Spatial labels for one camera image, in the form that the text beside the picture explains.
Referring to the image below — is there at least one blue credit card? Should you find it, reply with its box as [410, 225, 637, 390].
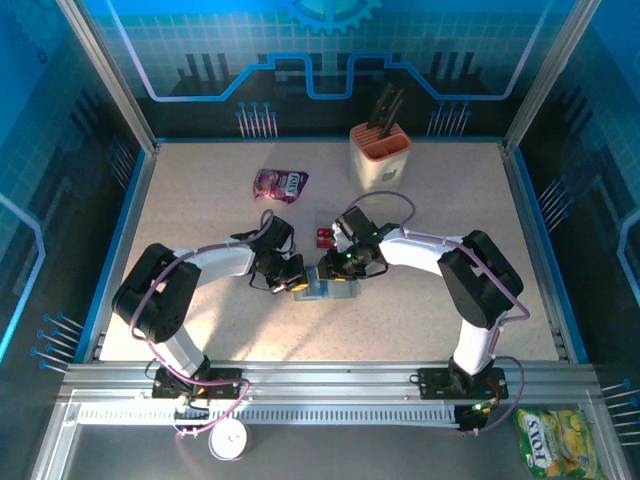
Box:
[305, 268, 332, 297]

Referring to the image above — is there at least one pale green card holder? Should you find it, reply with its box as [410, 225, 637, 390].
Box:
[293, 266, 362, 303]

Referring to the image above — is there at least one purple berry candy bag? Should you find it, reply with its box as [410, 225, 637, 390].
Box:
[252, 168, 310, 204]

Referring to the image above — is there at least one beige knife block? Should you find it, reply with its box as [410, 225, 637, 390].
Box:
[348, 122, 413, 204]

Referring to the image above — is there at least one white round lid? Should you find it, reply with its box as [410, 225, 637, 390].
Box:
[208, 418, 250, 460]

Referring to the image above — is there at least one green lemon candy bag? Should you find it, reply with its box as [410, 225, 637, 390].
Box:
[514, 408, 601, 479]

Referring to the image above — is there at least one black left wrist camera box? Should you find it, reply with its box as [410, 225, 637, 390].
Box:
[259, 215, 296, 251]

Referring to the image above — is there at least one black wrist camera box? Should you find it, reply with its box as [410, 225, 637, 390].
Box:
[259, 215, 296, 251]
[332, 205, 377, 247]

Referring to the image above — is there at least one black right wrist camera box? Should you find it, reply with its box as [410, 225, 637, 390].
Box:
[332, 205, 377, 247]

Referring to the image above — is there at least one aluminium frame rail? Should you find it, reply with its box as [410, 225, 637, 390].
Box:
[59, 362, 601, 401]

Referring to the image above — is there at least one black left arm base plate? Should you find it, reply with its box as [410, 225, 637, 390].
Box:
[151, 367, 244, 400]

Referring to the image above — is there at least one slotted white cable duct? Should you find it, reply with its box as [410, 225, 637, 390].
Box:
[77, 404, 461, 427]

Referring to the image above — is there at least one black knife handle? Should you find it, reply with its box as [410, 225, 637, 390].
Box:
[379, 89, 405, 139]
[368, 83, 396, 129]

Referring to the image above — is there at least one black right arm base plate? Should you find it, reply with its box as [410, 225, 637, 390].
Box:
[408, 367, 510, 401]

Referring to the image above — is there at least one aluminium frame post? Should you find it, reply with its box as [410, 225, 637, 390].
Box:
[501, 0, 604, 151]
[55, 0, 160, 154]

